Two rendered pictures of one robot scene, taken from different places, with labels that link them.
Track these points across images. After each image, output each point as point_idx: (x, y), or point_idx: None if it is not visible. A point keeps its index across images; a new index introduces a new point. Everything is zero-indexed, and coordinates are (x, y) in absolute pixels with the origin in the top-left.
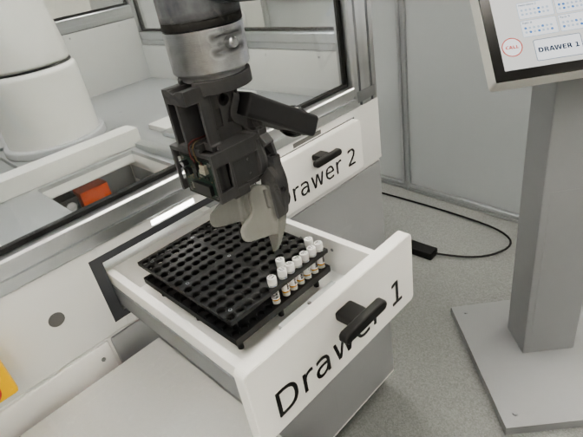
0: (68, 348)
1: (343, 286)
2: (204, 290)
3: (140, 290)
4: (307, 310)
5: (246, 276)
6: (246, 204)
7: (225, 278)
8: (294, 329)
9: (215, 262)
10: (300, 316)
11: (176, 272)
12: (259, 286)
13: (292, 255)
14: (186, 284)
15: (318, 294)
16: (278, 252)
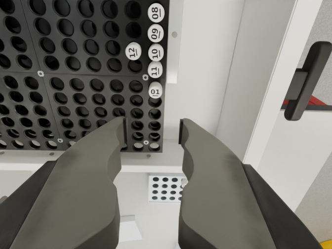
0: (24, 178)
1: (287, 78)
2: (64, 110)
3: (25, 165)
4: (258, 135)
5: (109, 93)
6: (111, 178)
7: (91, 111)
8: (258, 159)
9: (41, 95)
10: (254, 144)
11: (25, 135)
12: (143, 99)
13: (125, 10)
14: (62, 142)
15: (174, 11)
16: (100, 20)
